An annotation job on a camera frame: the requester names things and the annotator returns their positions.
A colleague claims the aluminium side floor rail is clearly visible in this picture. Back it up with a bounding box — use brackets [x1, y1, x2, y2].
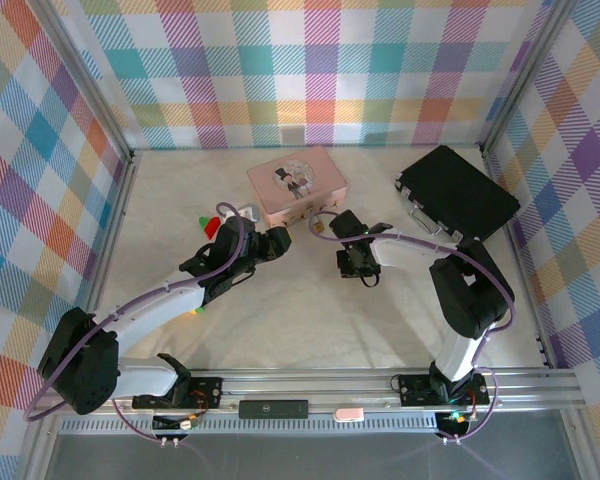
[65, 149, 140, 375]
[478, 143, 555, 370]

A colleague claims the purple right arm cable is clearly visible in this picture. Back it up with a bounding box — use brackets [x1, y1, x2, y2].
[306, 212, 516, 444]

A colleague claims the aluminium frame post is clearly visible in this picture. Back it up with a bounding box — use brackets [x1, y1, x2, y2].
[479, 0, 581, 151]
[38, 0, 137, 160]

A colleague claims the pink tin box with figures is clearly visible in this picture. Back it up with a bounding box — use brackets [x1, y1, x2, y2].
[246, 146, 351, 227]

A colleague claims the aluminium mounting rail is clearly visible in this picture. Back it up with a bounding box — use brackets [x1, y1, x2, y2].
[32, 368, 582, 417]

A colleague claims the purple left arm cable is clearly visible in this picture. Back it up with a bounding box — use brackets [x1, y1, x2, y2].
[25, 201, 246, 444]

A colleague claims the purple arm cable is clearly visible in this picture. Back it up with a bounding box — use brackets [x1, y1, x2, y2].
[25, 201, 246, 444]
[306, 212, 516, 444]

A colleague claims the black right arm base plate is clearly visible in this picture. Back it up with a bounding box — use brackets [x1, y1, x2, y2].
[397, 373, 491, 408]

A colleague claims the black hard case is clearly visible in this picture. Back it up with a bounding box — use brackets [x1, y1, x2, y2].
[393, 144, 522, 250]

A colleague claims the black rectangular bar device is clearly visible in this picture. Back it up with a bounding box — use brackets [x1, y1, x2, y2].
[238, 398, 311, 421]

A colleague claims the perforated metal cable tray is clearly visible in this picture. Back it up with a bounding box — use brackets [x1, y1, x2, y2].
[58, 416, 487, 437]

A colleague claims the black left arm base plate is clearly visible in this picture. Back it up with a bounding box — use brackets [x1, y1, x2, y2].
[131, 376, 225, 411]

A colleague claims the yellow power connector with wires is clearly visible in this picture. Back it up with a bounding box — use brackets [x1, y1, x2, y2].
[437, 409, 475, 434]
[152, 412, 205, 432]

